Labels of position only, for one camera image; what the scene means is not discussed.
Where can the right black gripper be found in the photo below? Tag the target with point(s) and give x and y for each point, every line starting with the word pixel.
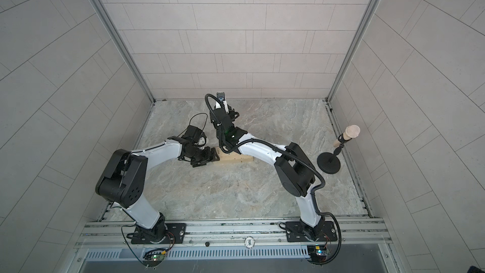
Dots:
pixel 216 117

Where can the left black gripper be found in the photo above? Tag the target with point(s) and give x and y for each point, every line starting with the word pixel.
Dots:
pixel 207 157

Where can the pale wooden block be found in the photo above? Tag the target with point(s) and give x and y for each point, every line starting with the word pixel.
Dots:
pixel 231 158

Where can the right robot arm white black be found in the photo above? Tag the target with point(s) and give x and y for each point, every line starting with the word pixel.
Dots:
pixel 296 172

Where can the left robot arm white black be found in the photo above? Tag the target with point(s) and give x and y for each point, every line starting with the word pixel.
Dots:
pixel 123 179

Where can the left green circuit board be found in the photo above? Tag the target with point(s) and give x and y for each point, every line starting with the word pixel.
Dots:
pixel 156 255

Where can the green circuit board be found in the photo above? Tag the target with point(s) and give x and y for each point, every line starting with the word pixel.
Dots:
pixel 317 254
pixel 156 255

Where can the black stand with wooden peg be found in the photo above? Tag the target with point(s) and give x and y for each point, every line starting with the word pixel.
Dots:
pixel 328 162

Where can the right green circuit board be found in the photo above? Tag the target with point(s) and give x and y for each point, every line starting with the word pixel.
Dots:
pixel 317 254

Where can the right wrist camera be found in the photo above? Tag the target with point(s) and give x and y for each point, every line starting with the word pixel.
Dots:
pixel 221 96

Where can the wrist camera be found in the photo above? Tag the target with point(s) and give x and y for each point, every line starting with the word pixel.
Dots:
pixel 195 135
pixel 221 96

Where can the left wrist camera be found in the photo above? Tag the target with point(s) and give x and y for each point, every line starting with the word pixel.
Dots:
pixel 195 135

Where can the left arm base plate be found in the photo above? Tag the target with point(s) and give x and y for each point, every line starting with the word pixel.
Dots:
pixel 170 233

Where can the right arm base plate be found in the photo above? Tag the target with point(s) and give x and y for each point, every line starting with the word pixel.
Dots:
pixel 298 231

